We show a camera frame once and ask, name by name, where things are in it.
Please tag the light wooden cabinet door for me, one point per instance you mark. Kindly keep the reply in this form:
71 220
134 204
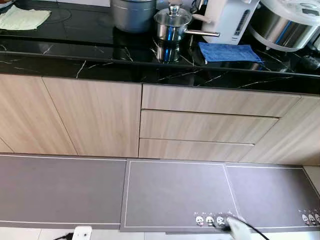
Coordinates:
25 115
295 135
100 117

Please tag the black plastic object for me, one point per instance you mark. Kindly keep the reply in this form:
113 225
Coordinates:
311 62

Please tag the grey panda print floor mat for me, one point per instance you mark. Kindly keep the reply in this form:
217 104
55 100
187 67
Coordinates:
270 195
170 195

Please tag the white steel rice cooker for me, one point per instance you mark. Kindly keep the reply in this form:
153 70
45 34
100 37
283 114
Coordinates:
280 25

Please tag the light wooden drawer front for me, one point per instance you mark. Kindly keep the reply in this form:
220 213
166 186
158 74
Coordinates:
215 100
190 150
200 127

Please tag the blue cloth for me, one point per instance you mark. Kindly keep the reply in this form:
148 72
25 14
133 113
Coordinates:
230 52

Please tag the white electric water boiler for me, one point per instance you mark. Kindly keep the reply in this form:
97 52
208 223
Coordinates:
230 20

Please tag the steel saucepan with glass lid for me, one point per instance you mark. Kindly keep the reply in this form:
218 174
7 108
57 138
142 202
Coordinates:
170 27

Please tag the large grey pot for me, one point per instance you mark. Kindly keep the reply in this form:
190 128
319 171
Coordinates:
132 15

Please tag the black glass cooktop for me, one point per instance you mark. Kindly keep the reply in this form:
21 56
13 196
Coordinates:
80 17

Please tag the plain grey floor mat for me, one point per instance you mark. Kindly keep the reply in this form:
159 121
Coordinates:
60 190

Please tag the light green cloth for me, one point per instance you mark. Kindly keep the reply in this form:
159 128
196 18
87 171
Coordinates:
20 19

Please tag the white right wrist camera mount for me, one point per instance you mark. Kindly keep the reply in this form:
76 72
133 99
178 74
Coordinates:
240 230

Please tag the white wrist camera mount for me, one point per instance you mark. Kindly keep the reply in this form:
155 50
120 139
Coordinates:
240 230
82 233

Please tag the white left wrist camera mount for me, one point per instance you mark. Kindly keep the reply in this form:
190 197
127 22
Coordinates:
82 233

